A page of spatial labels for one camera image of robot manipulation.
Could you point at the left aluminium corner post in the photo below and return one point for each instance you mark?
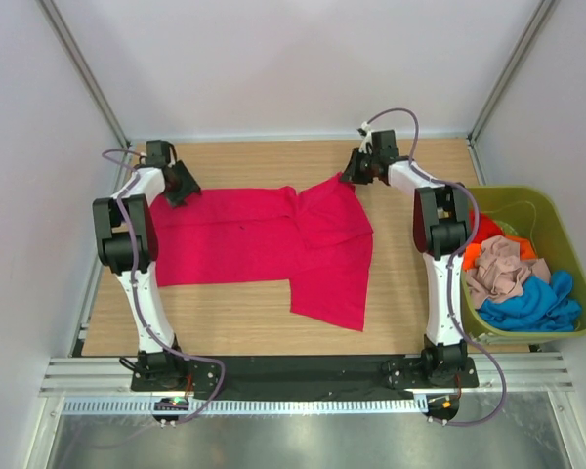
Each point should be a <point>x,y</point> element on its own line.
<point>56,21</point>

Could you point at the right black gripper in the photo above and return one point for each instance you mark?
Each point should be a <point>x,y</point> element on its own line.
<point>353,175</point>

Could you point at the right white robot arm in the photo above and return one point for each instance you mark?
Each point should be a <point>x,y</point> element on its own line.
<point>441,230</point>

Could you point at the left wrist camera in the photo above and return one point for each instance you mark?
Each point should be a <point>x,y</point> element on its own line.
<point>159,153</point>

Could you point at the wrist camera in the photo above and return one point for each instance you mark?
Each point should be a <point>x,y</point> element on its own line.
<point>380,146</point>
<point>159,153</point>

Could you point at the white slotted cable duct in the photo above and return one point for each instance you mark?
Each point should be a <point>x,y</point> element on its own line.
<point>175,406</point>

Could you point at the right aluminium corner post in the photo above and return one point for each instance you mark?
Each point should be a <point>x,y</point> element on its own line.
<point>533,28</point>

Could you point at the olive green plastic bin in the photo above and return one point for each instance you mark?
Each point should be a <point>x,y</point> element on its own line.
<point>531,214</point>

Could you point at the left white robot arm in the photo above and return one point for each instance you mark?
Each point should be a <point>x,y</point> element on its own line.
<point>127,244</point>

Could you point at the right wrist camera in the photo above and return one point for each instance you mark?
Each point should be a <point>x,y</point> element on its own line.
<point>380,146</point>

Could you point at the aluminium frame rail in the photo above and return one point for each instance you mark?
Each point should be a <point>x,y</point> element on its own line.
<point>524,372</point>

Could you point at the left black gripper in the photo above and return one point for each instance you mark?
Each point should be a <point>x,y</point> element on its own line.
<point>188,189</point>

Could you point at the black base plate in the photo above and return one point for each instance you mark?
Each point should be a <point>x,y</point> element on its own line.
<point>288,377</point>

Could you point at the blue t shirt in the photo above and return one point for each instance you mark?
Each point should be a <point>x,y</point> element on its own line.
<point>543,307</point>

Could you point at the red t shirt in bin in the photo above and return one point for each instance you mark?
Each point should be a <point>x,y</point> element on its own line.
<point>487,228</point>

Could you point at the beige pink t shirt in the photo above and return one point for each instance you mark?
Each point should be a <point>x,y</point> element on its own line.
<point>499,276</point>

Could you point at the orange t shirt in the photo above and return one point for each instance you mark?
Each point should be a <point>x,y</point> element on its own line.
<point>517,246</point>

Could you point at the magenta red t shirt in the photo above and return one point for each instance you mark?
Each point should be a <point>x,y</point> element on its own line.
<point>318,239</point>

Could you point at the aluminium corner post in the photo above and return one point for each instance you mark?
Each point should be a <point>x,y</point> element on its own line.
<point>56,21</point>
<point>533,28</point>

